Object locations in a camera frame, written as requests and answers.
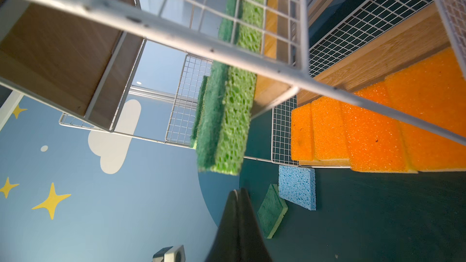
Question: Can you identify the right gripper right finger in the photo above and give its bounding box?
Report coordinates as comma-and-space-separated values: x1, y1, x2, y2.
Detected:
238, 188, 272, 262

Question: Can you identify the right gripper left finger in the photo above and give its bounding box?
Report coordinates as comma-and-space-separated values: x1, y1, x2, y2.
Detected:
206, 190, 240, 262

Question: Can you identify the green sponge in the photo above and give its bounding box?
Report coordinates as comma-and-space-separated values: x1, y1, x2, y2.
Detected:
194, 0, 264, 176
257, 184, 288, 239
190, 76, 209, 149

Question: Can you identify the orange sponge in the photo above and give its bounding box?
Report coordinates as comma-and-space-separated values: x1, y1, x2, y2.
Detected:
291, 104, 314, 161
341, 103, 411, 173
385, 47, 466, 172
311, 97, 350, 161

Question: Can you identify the blue sponge near shelf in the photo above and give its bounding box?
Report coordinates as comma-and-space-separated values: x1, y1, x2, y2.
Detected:
279, 166, 317, 211

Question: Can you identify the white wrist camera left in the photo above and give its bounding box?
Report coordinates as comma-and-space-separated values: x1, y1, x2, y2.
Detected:
152, 245, 186, 262

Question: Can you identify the white wire wooden shelf rack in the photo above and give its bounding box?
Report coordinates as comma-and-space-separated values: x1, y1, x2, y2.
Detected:
0, 0, 466, 170

